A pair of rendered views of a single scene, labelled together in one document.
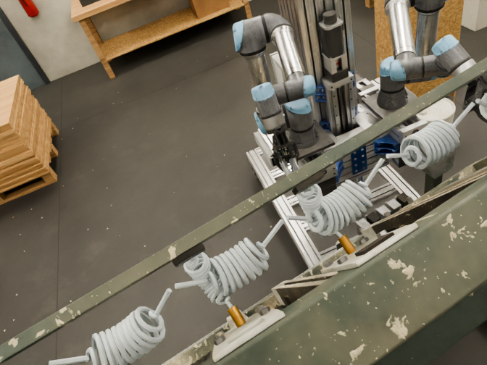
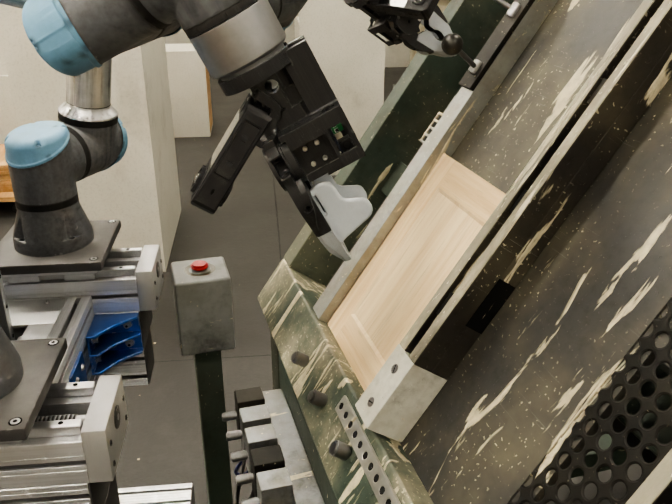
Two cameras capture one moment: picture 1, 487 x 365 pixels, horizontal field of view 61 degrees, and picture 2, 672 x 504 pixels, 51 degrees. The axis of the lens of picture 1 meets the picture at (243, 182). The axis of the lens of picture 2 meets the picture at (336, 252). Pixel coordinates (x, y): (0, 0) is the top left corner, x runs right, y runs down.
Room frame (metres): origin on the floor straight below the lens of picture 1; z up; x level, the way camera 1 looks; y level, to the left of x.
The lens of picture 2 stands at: (1.09, 0.46, 1.61)
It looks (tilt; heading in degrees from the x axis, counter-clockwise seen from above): 24 degrees down; 268
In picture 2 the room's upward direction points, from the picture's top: straight up
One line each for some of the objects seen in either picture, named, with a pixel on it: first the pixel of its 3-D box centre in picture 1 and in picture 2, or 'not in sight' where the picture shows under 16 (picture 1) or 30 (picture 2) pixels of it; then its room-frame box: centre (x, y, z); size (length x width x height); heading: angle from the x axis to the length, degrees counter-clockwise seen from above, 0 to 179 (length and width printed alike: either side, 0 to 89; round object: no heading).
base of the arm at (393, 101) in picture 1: (392, 93); (50, 218); (1.63, -0.86, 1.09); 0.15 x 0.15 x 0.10
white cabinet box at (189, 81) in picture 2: not in sight; (174, 90); (2.32, -5.72, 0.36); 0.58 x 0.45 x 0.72; 5
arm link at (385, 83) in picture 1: (393, 72); (43, 160); (1.62, -0.87, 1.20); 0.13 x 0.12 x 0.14; 68
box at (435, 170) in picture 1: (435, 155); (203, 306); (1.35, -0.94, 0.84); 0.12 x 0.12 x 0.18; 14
